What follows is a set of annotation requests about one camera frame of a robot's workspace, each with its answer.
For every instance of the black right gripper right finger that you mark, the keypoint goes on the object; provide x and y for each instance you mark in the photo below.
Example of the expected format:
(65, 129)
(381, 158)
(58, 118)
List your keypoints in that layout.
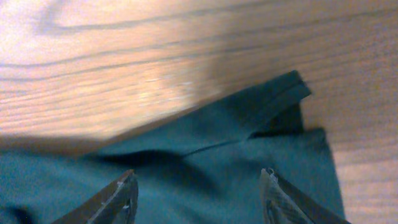
(284, 203)

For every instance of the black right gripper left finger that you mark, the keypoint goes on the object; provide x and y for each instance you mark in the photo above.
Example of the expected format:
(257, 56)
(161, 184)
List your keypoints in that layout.
(116, 203)

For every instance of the black t-shirt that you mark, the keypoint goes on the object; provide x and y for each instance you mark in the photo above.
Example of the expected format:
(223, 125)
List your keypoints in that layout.
(204, 167)

